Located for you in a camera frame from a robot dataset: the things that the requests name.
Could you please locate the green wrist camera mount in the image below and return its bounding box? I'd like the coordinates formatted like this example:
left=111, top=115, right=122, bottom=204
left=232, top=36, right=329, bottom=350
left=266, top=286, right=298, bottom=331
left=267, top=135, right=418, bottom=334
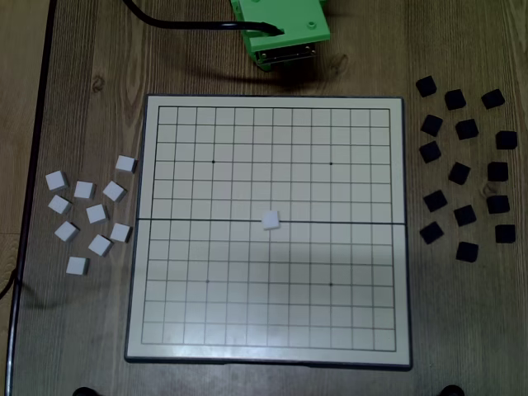
left=231, top=0, right=332, bottom=67

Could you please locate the white grid go board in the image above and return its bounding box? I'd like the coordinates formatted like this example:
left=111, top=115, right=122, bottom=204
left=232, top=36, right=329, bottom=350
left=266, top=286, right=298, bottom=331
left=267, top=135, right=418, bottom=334
left=124, top=93, right=413, bottom=371

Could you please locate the white cube stone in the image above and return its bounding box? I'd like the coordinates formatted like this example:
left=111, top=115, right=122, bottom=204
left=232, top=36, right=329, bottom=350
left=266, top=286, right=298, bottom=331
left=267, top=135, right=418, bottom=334
left=109, top=222, right=134, bottom=243
left=47, top=194, right=73, bottom=216
left=262, top=210, right=283, bottom=231
left=85, top=203, right=111, bottom=225
left=114, top=154, right=138, bottom=174
left=65, top=256, right=91, bottom=276
left=87, top=233, right=115, bottom=257
left=101, top=180, right=128, bottom=203
left=45, top=170, right=69, bottom=192
left=54, top=220, right=81, bottom=243
left=73, top=180, right=97, bottom=200

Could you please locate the thin dark wire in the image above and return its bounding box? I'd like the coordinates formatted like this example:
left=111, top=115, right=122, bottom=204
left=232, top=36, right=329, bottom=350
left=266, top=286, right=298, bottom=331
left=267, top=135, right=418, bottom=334
left=0, top=266, right=20, bottom=299

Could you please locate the black cube stone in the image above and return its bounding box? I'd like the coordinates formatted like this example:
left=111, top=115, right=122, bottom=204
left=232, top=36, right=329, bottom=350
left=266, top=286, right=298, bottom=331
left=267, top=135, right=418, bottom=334
left=444, top=88, right=467, bottom=111
left=418, top=140, right=442, bottom=163
left=480, top=88, right=506, bottom=111
left=495, top=130, right=519, bottom=150
left=420, top=114, right=444, bottom=137
left=455, top=118, right=480, bottom=141
left=455, top=241, right=480, bottom=263
left=486, top=195, right=511, bottom=215
left=422, top=189, right=449, bottom=213
left=487, top=161, right=510, bottom=182
left=448, top=162, right=472, bottom=186
left=419, top=221, right=446, bottom=245
left=415, top=75, right=438, bottom=98
left=494, top=224, right=517, bottom=244
left=453, top=204, right=478, bottom=227

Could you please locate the black table edge strip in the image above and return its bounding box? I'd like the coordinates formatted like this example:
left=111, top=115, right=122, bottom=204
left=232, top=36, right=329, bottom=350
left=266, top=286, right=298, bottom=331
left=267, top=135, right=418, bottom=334
left=4, top=0, right=59, bottom=396

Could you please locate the thick black camera cable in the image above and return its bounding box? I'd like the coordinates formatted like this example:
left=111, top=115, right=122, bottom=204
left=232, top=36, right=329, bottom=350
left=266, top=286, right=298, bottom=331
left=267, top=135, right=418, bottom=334
left=121, top=0, right=285, bottom=36

